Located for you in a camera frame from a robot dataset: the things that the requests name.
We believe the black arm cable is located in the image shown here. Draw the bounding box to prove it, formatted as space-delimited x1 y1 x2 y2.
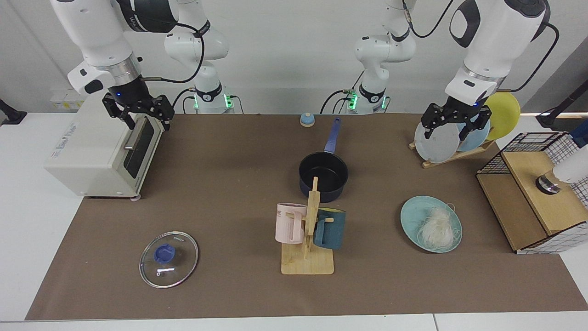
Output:
139 21 205 85
403 0 560 92

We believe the grey plate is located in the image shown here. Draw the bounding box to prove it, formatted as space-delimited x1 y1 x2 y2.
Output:
414 117 461 163

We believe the white wall socket strip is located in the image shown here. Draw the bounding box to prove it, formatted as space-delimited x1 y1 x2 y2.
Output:
50 88 92 110

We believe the yellow plate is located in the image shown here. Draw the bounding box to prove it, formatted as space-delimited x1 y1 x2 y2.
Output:
482 91 521 140

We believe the white cylinder with silver cap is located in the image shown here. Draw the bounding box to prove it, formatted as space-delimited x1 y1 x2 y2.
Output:
535 154 588 195

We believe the black base cable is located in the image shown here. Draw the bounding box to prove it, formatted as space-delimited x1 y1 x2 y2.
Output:
320 90 359 114

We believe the wooden plate rack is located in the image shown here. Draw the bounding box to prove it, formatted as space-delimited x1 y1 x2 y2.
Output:
409 138 497 169

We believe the white vermicelli bundle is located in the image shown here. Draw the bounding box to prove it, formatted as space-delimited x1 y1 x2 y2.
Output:
417 202 460 251

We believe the dark teal cup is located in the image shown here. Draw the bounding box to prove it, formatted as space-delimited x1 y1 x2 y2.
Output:
313 208 346 250

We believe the black clamp mount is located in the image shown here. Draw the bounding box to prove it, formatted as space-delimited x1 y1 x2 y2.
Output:
0 99 27 126

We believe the glass lid with blue knob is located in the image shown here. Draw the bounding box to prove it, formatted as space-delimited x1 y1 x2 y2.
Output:
139 231 199 289

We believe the pale toaster oven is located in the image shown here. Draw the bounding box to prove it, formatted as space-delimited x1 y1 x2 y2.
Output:
44 86 167 202

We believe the pink cup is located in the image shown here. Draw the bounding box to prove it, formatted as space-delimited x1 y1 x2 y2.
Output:
275 203 307 245

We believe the wire basket with wooden floor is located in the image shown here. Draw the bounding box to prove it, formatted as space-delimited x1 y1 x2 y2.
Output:
476 132 588 255

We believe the brown table cloth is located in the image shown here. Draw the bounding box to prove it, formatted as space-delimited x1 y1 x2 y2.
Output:
25 114 588 321

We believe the wooden cup stand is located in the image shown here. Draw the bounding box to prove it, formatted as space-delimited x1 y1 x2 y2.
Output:
281 177 335 275

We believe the black pot with blue handle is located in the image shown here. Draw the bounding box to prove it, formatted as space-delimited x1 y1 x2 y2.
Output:
298 117 349 203

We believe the teal plate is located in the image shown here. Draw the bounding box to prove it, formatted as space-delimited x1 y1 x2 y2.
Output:
400 196 463 253

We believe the light blue plate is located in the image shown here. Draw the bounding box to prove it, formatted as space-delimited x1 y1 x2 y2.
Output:
457 117 491 152

